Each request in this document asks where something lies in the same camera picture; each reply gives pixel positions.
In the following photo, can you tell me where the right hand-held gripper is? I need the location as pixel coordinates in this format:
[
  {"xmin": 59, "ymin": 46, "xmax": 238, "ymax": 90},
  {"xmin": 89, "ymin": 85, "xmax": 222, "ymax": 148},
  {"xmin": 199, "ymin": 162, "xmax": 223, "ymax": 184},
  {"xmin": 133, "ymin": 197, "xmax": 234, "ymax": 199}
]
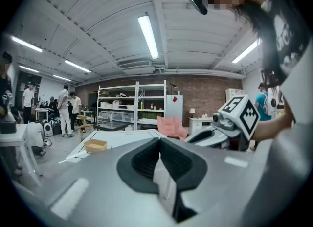
[{"xmin": 185, "ymin": 94, "xmax": 260, "ymax": 150}]

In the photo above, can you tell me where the white drawer cabinet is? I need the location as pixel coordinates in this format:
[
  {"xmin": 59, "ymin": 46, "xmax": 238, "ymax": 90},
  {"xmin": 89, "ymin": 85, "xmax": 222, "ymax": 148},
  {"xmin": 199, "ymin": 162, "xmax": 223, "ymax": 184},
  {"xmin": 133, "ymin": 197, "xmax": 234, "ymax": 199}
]
[{"xmin": 188, "ymin": 117, "xmax": 214, "ymax": 135}]

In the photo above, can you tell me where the dark bag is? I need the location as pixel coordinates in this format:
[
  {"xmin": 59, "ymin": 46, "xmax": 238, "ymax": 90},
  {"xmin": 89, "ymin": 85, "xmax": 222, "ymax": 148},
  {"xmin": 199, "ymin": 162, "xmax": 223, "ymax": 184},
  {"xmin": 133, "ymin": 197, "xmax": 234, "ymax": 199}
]
[{"xmin": 52, "ymin": 119, "xmax": 62, "ymax": 135}]

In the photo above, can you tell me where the person's black-white printed shirt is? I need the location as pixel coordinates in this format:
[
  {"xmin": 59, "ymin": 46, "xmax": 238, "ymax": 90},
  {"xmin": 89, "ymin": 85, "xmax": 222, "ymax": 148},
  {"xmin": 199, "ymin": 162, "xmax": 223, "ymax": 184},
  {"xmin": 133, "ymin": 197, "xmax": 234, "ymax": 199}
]
[{"xmin": 259, "ymin": 0, "xmax": 313, "ymax": 153}]

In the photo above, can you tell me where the white tall cabinet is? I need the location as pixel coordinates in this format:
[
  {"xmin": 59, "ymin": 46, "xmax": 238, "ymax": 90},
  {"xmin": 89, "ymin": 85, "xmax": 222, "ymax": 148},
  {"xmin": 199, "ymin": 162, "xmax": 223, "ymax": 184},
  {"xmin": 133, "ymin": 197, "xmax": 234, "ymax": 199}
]
[{"xmin": 166, "ymin": 94, "xmax": 184, "ymax": 127}]

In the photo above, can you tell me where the white table with black lines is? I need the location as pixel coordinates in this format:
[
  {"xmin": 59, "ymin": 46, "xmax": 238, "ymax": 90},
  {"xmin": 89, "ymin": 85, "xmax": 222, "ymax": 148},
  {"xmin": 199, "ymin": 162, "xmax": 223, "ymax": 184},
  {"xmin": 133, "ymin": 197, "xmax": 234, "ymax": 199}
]
[{"xmin": 58, "ymin": 128, "xmax": 170, "ymax": 164}]

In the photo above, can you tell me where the white capsule backpack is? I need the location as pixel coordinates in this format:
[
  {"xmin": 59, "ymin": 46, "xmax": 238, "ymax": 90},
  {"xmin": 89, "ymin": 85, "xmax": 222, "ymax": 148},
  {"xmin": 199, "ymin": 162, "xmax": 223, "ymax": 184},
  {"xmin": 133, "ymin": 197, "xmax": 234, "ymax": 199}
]
[
  {"xmin": 265, "ymin": 93, "xmax": 278, "ymax": 117},
  {"xmin": 43, "ymin": 120, "xmax": 54, "ymax": 137}
]

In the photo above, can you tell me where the yellow plastic tray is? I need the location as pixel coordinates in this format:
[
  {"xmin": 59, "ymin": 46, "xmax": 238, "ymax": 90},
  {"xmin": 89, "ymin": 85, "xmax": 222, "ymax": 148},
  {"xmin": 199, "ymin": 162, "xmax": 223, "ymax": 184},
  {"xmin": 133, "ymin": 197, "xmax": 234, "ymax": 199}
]
[{"xmin": 83, "ymin": 139, "xmax": 108, "ymax": 154}]

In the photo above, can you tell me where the black rectangular box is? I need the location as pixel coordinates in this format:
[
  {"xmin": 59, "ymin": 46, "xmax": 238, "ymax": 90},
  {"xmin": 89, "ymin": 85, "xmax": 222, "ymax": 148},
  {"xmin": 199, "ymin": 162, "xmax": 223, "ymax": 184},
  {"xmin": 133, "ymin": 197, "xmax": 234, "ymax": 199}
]
[{"xmin": 0, "ymin": 120, "xmax": 17, "ymax": 135}]

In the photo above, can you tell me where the plain white table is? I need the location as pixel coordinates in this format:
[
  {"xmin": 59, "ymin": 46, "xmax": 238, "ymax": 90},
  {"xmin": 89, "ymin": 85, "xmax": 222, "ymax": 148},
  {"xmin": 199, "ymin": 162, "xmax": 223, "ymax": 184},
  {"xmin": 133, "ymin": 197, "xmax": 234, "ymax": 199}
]
[{"xmin": 0, "ymin": 123, "xmax": 43, "ymax": 187}]

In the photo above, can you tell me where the dark metal table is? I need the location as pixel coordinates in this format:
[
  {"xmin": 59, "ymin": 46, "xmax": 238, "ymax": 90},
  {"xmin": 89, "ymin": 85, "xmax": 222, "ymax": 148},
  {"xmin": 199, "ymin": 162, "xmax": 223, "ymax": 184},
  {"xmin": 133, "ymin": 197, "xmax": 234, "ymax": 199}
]
[{"xmin": 93, "ymin": 120, "xmax": 130, "ymax": 132}]

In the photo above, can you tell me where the wooden chair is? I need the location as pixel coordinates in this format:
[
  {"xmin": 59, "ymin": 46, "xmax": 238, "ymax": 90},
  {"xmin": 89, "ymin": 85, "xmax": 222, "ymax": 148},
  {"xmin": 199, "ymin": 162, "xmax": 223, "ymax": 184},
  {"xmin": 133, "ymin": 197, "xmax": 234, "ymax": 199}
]
[{"xmin": 76, "ymin": 114, "xmax": 95, "ymax": 141}]

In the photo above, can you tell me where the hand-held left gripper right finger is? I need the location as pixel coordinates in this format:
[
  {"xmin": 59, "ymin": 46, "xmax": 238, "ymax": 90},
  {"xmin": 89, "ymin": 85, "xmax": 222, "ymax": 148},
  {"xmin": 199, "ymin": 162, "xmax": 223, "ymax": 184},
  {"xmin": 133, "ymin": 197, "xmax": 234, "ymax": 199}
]
[{"xmin": 160, "ymin": 137, "xmax": 269, "ymax": 227}]

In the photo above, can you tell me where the white ceiling tube light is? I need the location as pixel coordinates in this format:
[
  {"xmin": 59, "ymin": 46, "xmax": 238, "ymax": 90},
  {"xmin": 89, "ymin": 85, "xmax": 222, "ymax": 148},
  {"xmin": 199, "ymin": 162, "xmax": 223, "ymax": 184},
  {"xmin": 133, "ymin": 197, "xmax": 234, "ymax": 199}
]
[
  {"xmin": 137, "ymin": 14, "xmax": 160, "ymax": 60},
  {"xmin": 19, "ymin": 65, "xmax": 40, "ymax": 73},
  {"xmin": 53, "ymin": 74, "xmax": 72, "ymax": 82},
  {"xmin": 231, "ymin": 39, "xmax": 260, "ymax": 64},
  {"xmin": 11, "ymin": 36, "xmax": 43, "ymax": 53},
  {"xmin": 64, "ymin": 59, "xmax": 92, "ymax": 73}
]

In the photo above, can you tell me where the ceiling air conditioner unit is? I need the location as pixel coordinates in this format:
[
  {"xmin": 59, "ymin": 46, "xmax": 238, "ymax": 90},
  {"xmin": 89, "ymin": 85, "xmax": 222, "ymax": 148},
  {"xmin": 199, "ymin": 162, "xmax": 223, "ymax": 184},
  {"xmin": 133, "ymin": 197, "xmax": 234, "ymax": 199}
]
[{"xmin": 118, "ymin": 59, "xmax": 156, "ymax": 75}]

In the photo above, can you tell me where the person's right forearm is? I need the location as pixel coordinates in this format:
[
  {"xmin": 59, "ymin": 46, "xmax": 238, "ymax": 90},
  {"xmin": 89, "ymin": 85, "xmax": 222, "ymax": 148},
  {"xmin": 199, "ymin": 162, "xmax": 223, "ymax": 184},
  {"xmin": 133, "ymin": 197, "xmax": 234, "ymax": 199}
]
[{"xmin": 251, "ymin": 112, "xmax": 294, "ymax": 141}]

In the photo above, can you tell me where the pink padded chair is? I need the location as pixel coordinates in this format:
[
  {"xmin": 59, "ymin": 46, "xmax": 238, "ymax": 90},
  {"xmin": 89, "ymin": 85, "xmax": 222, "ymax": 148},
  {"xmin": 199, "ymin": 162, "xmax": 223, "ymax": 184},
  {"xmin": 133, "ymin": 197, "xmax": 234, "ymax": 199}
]
[{"xmin": 157, "ymin": 116, "xmax": 189, "ymax": 141}]

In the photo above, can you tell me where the white metal shelving rack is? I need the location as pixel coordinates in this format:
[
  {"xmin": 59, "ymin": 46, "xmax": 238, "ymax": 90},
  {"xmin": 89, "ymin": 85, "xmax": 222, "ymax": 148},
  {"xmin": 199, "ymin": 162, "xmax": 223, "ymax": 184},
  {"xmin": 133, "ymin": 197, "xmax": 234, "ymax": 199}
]
[
  {"xmin": 97, "ymin": 81, "xmax": 140, "ymax": 132},
  {"xmin": 135, "ymin": 80, "xmax": 168, "ymax": 132}
]

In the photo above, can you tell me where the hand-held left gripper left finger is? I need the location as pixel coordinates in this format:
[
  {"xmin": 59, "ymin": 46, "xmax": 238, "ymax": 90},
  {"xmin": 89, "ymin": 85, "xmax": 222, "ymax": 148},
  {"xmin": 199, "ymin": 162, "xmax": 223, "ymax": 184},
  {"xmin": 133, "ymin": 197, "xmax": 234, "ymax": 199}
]
[{"xmin": 9, "ymin": 137, "xmax": 178, "ymax": 227}]

